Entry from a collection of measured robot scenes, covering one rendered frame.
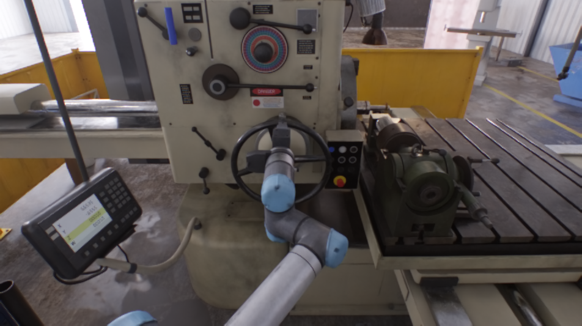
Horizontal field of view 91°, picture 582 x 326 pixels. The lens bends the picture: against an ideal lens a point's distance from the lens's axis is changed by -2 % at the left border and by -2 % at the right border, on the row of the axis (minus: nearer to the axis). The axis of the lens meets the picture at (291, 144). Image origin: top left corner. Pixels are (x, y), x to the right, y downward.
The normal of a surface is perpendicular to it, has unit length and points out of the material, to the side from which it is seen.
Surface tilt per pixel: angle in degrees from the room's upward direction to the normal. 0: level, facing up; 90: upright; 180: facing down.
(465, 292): 0
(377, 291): 90
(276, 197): 90
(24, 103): 90
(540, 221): 0
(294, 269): 17
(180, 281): 0
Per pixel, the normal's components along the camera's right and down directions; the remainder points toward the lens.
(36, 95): 1.00, 0.00
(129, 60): 0.00, 0.47
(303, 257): 0.10, -0.71
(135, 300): 0.00, -0.88
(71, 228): 0.91, -0.18
